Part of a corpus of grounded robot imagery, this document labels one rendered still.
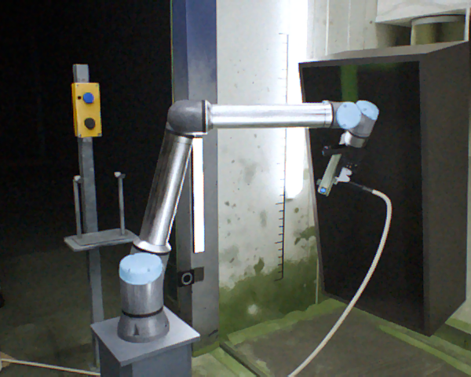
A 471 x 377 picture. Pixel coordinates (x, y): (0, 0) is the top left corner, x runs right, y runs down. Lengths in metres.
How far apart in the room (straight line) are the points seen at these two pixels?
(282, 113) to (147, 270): 0.71
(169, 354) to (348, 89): 1.52
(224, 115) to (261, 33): 1.20
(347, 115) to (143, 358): 1.07
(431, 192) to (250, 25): 1.35
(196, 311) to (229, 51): 1.45
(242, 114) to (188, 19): 0.98
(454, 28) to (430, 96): 1.44
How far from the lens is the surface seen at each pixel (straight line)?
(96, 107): 2.40
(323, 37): 3.04
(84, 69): 2.44
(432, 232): 2.02
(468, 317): 3.08
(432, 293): 2.16
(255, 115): 1.60
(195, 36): 2.48
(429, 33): 3.25
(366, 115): 1.82
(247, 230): 2.75
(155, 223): 1.78
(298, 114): 1.62
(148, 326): 1.71
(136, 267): 1.65
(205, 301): 2.73
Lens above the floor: 1.48
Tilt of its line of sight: 12 degrees down
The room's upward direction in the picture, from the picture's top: straight up
